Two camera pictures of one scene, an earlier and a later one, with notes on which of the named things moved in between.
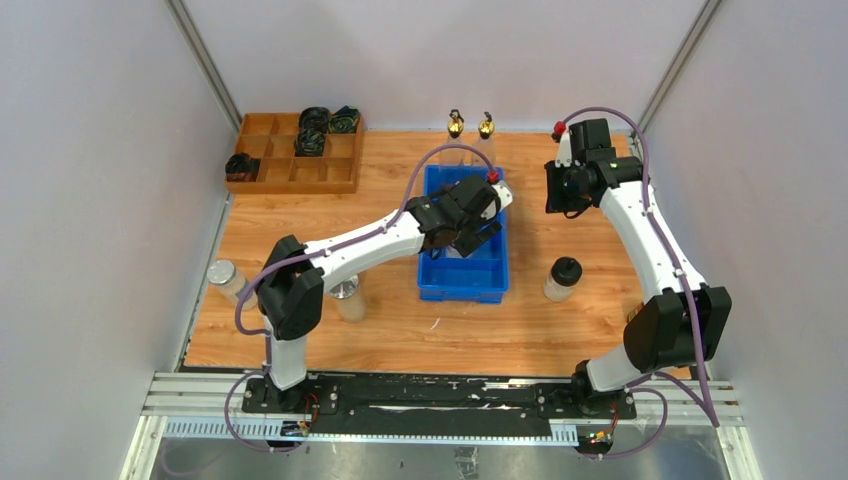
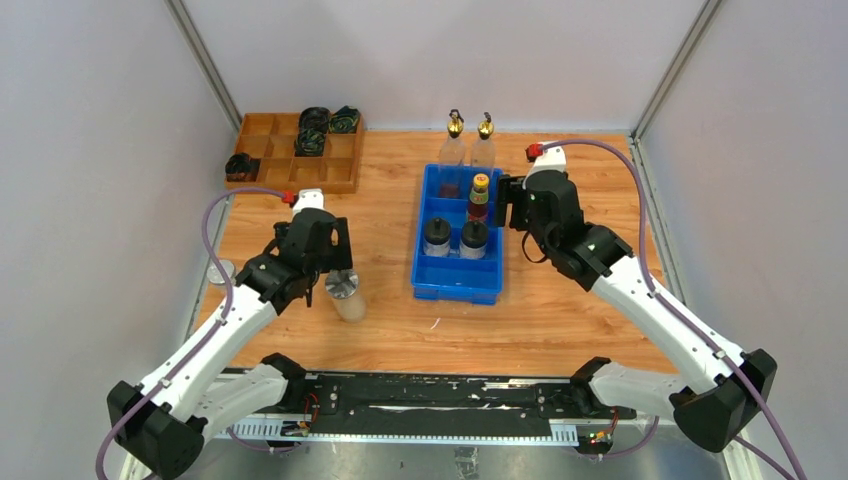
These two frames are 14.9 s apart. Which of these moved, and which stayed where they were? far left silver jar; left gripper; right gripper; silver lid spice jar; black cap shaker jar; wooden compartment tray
Moved: black cap shaker jar; left gripper; right gripper
Stayed: wooden compartment tray; far left silver jar; silver lid spice jar
